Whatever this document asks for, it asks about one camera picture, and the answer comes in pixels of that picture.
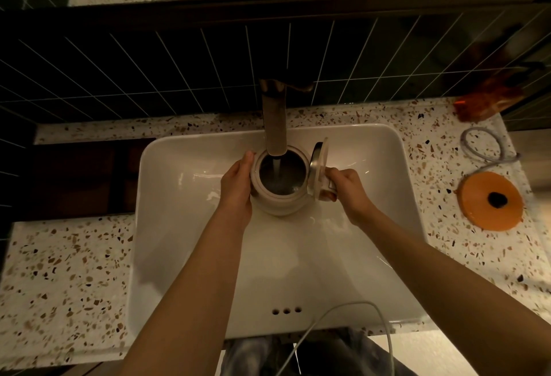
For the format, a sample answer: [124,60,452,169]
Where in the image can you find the person's left hand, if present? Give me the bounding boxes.
[215,150,255,229]

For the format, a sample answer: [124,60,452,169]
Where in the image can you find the person's right hand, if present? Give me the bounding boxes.
[322,167,379,229]

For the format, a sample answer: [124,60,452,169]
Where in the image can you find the white electric kettle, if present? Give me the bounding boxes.
[250,137,338,217]

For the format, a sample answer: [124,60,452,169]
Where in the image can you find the person's right forearm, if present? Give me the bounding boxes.
[354,209,551,376]

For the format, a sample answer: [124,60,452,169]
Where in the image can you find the person's left forearm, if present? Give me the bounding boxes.
[116,210,252,376]

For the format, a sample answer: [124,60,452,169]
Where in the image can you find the metal faucet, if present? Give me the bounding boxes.
[258,78,314,157]

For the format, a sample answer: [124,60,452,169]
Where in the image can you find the white ceramic sink basin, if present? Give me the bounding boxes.
[126,123,431,340]

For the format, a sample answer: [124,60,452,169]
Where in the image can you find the orange round kettle base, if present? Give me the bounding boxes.
[457,172,525,232]

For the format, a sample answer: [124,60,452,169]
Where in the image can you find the orange plastic packet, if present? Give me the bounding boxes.
[453,71,527,123]

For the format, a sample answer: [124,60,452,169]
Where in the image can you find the person's grey trousers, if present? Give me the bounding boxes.
[220,327,416,376]

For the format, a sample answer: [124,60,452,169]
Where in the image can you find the grey power cord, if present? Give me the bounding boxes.
[460,127,521,174]

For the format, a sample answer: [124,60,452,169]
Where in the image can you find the white thin cable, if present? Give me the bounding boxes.
[275,301,394,376]

